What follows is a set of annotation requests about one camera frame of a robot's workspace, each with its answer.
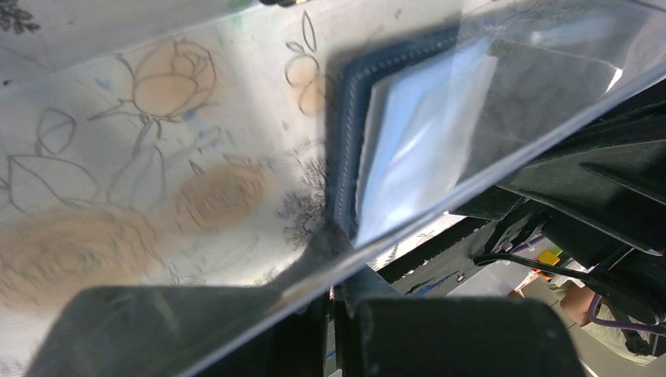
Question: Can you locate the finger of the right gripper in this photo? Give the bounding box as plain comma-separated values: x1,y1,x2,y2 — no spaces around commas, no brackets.
452,78,666,256

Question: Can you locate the floral patterned table mat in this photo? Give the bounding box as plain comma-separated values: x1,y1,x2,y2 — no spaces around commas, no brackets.
0,0,666,377

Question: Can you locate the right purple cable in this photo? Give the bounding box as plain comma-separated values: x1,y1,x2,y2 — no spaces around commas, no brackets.
587,294,666,337

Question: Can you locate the navy blue card holder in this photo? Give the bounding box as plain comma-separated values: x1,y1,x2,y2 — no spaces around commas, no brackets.
330,27,622,249

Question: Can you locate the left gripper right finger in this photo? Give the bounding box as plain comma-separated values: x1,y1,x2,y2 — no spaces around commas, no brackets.
335,267,584,376

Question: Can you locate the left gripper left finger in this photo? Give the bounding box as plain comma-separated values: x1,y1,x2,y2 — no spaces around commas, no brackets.
27,225,352,376

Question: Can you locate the clear plastic card box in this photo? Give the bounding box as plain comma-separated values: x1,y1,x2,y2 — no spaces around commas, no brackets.
0,0,666,377

